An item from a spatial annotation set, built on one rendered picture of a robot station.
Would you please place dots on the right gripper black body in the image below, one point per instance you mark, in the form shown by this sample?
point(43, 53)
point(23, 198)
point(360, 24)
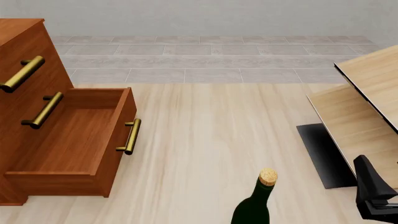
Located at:
point(381, 210)

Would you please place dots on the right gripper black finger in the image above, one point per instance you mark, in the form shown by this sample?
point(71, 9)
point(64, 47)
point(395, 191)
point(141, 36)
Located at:
point(370, 182)

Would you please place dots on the brown wooden cabinet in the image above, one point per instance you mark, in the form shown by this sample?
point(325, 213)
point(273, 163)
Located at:
point(18, 30)

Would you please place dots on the dark green corked wine bottle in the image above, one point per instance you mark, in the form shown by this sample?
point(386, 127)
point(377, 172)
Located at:
point(252, 210)

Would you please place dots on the open wooden drawer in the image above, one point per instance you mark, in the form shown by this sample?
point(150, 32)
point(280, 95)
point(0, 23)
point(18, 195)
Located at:
point(77, 140)

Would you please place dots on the wooden drawer with shortest front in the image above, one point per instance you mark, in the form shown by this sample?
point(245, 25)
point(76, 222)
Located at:
point(32, 42)

